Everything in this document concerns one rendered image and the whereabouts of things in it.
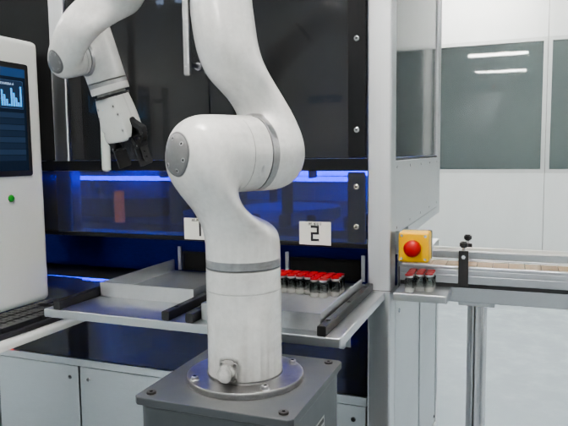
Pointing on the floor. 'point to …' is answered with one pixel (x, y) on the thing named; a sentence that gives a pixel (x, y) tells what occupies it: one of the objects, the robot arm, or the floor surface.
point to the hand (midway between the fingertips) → (134, 161)
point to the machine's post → (381, 207)
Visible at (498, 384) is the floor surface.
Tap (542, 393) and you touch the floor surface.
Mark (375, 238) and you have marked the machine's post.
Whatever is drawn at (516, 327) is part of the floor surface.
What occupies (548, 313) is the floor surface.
